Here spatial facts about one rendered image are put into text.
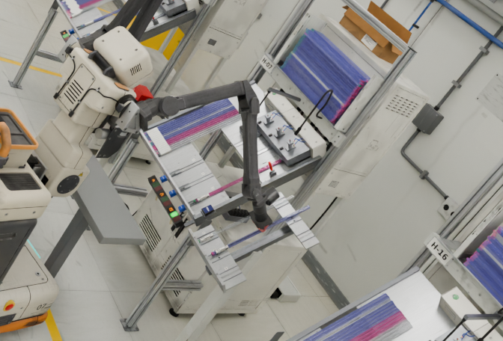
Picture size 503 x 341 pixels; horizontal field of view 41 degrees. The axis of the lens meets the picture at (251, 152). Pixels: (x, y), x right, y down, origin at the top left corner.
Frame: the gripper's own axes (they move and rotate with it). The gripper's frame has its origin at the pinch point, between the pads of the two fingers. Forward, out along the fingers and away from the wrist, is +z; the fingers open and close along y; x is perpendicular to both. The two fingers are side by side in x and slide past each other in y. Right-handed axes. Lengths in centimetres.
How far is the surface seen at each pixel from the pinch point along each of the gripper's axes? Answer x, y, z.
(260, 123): -33, 59, 0
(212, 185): 5.6, 41.4, 6.6
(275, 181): -21.6, 26.2, 6.5
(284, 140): -37, 43, 1
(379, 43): -109, 61, -15
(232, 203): 2.4, 26.3, 7.7
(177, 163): 14, 64, 6
